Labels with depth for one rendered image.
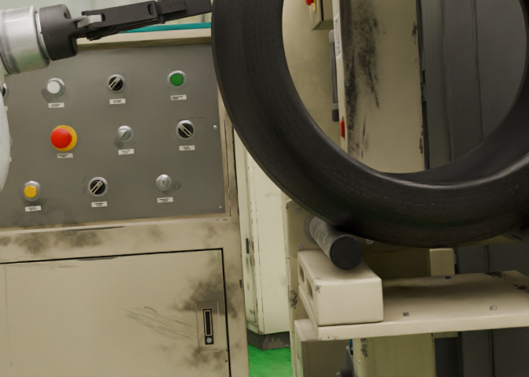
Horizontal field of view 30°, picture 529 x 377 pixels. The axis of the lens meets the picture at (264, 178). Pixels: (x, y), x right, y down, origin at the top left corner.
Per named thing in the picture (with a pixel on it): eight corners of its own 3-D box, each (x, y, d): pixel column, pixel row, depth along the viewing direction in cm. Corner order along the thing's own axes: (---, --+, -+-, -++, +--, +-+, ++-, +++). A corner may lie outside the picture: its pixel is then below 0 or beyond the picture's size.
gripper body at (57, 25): (32, 5, 134) (99, -9, 135) (44, 12, 143) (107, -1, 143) (44, 59, 135) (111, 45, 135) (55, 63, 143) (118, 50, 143)
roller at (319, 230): (334, 212, 164) (337, 238, 165) (307, 215, 164) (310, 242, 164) (362, 234, 129) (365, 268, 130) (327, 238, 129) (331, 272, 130)
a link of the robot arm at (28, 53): (5, 15, 143) (45, 6, 143) (18, 76, 143) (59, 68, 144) (-10, 7, 134) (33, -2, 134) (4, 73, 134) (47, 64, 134)
